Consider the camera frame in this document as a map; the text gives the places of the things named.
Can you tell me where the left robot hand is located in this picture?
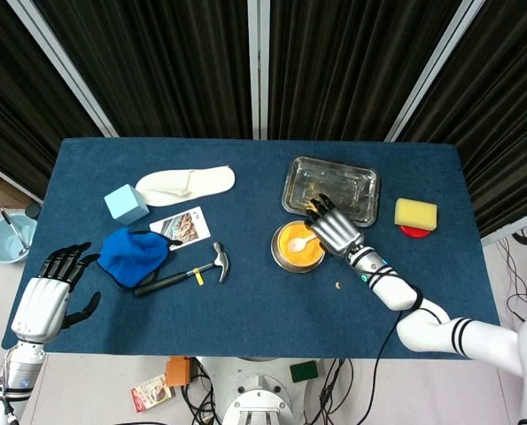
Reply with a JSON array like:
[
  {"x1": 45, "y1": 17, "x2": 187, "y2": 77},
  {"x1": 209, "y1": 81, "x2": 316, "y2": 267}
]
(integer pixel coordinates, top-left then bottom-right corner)
[{"x1": 10, "y1": 242, "x2": 102, "y2": 344}]

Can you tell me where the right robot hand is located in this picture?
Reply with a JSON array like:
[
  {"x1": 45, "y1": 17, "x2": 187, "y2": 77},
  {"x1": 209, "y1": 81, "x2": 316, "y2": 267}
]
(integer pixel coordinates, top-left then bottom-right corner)
[{"x1": 305, "y1": 194, "x2": 365, "y2": 258}]

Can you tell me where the white plastic spoon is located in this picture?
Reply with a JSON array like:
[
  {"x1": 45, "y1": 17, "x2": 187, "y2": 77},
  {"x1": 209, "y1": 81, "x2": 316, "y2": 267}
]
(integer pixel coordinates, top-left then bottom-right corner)
[{"x1": 288, "y1": 233, "x2": 320, "y2": 253}]

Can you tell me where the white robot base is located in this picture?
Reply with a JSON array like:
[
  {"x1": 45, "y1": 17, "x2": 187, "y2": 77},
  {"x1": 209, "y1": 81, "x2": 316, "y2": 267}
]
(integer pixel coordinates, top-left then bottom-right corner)
[{"x1": 196, "y1": 356, "x2": 324, "y2": 425}]

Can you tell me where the metal tray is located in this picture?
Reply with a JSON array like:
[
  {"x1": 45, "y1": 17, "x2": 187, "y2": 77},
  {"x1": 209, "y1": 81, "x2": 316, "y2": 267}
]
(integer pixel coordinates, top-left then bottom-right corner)
[{"x1": 281, "y1": 155, "x2": 382, "y2": 228}]

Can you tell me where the yellow object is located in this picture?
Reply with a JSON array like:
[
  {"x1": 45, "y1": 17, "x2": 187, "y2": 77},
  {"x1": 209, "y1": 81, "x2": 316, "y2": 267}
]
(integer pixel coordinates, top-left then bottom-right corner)
[{"x1": 277, "y1": 222, "x2": 325, "y2": 266}]

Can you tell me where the light blue plastic bowl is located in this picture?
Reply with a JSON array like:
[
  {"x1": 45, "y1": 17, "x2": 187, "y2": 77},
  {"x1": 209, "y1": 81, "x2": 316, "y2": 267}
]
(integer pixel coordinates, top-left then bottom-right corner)
[{"x1": 0, "y1": 212, "x2": 38, "y2": 266}]

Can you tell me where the green box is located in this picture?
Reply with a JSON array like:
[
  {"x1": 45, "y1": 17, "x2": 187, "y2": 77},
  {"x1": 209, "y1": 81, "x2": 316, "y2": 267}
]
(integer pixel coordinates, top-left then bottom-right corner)
[{"x1": 289, "y1": 360, "x2": 320, "y2": 384}]

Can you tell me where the red round disc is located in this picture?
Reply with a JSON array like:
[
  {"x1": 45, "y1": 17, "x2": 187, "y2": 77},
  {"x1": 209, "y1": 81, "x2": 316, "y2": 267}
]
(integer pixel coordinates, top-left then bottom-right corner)
[{"x1": 398, "y1": 224, "x2": 432, "y2": 240}]

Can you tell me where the yellow sponge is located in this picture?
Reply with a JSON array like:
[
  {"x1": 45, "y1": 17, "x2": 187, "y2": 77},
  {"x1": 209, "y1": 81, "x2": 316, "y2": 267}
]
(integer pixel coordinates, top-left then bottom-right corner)
[{"x1": 393, "y1": 197, "x2": 439, "y2": 232}]

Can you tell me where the blue cloth pouch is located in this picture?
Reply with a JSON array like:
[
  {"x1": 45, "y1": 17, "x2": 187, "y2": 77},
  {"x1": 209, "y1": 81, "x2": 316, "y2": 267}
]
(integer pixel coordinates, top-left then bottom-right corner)
[{"x1": 96, "y1": 227, "x2": 183, "y2": 291}]

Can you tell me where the blue table cloth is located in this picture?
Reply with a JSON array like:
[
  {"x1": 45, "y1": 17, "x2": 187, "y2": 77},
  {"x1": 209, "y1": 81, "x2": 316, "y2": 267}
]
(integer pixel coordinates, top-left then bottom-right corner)
[{"x1": 1, "y1": 136, "x2": 501, "y2": 360}]

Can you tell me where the light blue cube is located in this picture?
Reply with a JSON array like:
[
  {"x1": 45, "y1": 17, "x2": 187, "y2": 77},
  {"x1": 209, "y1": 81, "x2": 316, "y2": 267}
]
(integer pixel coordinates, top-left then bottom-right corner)
[{"x1": 104, "y1": 183, "x2": 151, "y2": 226}]

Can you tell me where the printed snack packet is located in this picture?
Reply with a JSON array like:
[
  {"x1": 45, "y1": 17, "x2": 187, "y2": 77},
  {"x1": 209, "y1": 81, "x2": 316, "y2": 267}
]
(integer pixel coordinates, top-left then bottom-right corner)
[{"x1": 129, "y1": 374, "x2": 174, "y2": 414}]

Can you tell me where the photo card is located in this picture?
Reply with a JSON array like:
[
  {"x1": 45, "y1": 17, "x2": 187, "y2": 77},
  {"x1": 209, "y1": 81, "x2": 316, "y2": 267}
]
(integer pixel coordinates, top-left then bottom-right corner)
[{"x1": 149, "y1": 205, "x2": 213, "y2": 251}]

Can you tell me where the orange box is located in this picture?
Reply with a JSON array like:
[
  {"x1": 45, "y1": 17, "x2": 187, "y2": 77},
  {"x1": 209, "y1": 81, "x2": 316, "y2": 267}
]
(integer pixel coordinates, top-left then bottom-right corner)
[{"x1": 164, "y1": 356, "x2": 193, "y2": 388}]

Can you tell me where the white slipper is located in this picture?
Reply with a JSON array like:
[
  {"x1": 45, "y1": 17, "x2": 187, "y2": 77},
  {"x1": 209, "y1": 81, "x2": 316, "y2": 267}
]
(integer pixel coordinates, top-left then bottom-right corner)
[{"x1": 134, "y1": 165, "x2": 236, "y2": 208}]

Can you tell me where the dark pleated curtain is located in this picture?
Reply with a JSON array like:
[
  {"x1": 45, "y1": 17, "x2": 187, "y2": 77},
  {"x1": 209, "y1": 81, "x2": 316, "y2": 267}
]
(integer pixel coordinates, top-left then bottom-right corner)
[
  {"x1": 398, "y1": 0, "x2": 527, "y2": 238},
  {"x1": 32, "y1": 0, "x2": 253, "y2": 139},
  {"x1": 0, "y1": 0, "x2": 103, "y2": 200},
  {"x1": 267, "y1": 0, "x2": 463, "y2": 142}
]

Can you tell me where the metal utensil black handle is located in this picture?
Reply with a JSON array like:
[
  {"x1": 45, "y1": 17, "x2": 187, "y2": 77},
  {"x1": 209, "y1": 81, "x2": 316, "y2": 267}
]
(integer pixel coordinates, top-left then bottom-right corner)
[{"x1": 0, "y1": 207, "x2": 30, "y2": 257}]

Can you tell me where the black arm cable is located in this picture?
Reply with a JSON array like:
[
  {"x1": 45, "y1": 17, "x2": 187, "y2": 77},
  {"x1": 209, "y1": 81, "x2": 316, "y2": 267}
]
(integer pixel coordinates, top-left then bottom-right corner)
[{"x1": 360, "y1": 260, "x2": 453, "y2": 425}]

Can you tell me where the claw hammer black handle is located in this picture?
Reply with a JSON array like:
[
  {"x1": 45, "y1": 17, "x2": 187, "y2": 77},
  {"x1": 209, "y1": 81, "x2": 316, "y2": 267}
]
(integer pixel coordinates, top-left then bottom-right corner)
[{"x1": 133, "y1": 241, "x2": 231, "y2": 298}]

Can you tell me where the black floor cable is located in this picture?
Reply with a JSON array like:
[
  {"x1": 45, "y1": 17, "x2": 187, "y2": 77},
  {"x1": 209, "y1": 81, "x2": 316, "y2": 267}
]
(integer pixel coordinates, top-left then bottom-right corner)
[
  {"x1": 495, "y1": 220, "x2": 527, "y2": 322},
  {"x1": 181, "y1": 357, "x2": 223, "y2": 425},
  {"x1": 305, "y1": 357, "x2": 356, "y2": 425}
]

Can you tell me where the white screen frame post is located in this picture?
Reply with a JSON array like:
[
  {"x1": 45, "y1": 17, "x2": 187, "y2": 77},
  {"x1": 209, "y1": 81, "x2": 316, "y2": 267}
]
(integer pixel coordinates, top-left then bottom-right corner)
[
  {"x1": 247, "y1": 0, "x2": 271, "y2": 141},
  {"x1": 384, "y1": 0, "x2": 488, "y2": 143},
  {"x1": 5, "y1": 0, "x2": 120, "y2": 138}
]

